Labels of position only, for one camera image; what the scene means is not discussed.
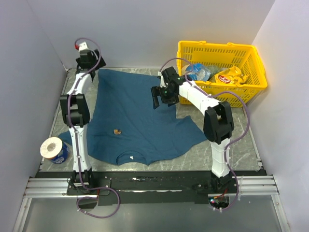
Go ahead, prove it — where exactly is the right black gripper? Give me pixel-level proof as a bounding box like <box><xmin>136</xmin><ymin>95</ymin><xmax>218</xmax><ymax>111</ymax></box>
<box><xmin>151</xmin><ymin>85</ymin><xmax>179</xmax><ymax>109</ymax></box>

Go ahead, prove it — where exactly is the blue t-shirt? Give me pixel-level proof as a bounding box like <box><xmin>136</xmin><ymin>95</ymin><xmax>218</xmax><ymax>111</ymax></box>
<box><xmin>58</xmin><ymin>69</ymin><xmax>209</xmax><ymax>166</ymax></box>

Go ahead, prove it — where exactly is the small round brooch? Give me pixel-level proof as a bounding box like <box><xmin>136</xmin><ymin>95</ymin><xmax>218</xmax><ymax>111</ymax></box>
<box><xmin>113</xmin><ymin>129</ymin><xmax>122</xmax><ymax>135</ymax></box>

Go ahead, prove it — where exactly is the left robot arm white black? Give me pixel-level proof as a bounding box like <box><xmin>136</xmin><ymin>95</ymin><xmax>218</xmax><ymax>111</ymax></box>
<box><xmin>60</xmin><ymin>45</ymin><xmax>106</xmax><ymax>194</ymax></box>

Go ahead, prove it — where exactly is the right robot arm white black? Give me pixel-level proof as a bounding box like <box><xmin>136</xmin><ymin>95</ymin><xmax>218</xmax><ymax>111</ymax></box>
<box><xmin>151</xmin><ymin>67</ymin><xmax>234</xmax><ymax>193</ymax></box>

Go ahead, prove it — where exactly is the blue clear plastic package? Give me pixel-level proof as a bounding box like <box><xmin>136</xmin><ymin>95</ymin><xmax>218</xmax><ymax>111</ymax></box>
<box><xmin>182</xmin><ymin>63</ymin><xmax>211</xmax><ymax>82</ymax></box>

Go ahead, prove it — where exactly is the yellow chips bag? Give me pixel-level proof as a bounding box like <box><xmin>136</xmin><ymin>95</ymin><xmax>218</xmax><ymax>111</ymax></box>
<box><xmin>210</xmin><ymin>66</ymin><xmax>249</xmax><ymax>85</ymax></box>

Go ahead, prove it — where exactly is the yellow plastic basket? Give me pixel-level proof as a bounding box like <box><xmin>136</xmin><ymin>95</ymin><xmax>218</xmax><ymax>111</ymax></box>
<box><xmin>177</xmin><ymin>41</ymin><xmax>267</xmax><ymax>108</ymax></box>

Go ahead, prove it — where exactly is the blue wrapped toilet paper roll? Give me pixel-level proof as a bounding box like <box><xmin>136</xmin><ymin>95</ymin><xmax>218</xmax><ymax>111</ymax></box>
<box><xmin>40</xmin><ymin>137</ymin><xmax>70</xmax><ymax>164</ymax></box>

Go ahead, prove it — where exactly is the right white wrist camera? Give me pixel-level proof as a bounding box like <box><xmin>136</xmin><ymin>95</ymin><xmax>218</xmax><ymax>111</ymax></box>
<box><xmin>157</xmin><ymin>72</ymin><xmax>167</xmax><ymax>87</ymax></box>

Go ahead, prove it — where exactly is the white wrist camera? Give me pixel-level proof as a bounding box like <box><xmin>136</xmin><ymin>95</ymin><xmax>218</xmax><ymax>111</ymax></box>
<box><xmin>157</xmin><ymin>72</ymin><xmax>167</xmax><ymax>87</ymax></box>
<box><xmin>74</xmin><ymin>42</ymin><xmax>89</xmax><ymax>52</ymax></box>

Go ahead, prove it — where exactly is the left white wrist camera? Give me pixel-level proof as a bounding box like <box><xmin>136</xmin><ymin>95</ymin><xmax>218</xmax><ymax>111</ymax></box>
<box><xmin>74</xmin><ymin>42</ymin><xmax>89</xmax><ymax>52</ymax></box>

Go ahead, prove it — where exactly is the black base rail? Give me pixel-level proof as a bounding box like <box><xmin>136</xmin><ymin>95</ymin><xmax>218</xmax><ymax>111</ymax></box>
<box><xmin>67</xmin><ymin>170</ymin><xmax>266</xmax><ymax>206</ymax></box>

